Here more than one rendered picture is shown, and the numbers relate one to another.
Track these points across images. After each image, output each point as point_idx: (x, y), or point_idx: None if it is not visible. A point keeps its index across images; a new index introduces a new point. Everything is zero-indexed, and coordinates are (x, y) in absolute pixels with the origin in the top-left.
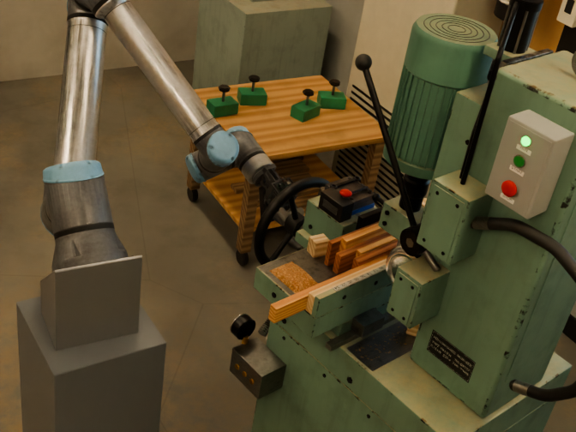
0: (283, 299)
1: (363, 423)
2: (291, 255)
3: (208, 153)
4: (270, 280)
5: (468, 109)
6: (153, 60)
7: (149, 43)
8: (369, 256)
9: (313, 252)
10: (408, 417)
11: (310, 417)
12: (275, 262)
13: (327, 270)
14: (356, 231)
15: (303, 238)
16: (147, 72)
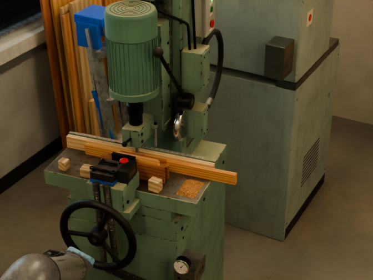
0: (226, 173)
1: (208, 201)
2: (170, 196)
3: (92, 263)
4: (201, 195)
5: (165, 28)
6: (65, 262)
7: (56, 259)
8: (156, 158)
9: (162, 186)
10: (217, 163)
11: (195, 248)
12: (184, 199)
13: (169, 181)
14: (142, 163)
15: (133, 209)
16: (70, 276)
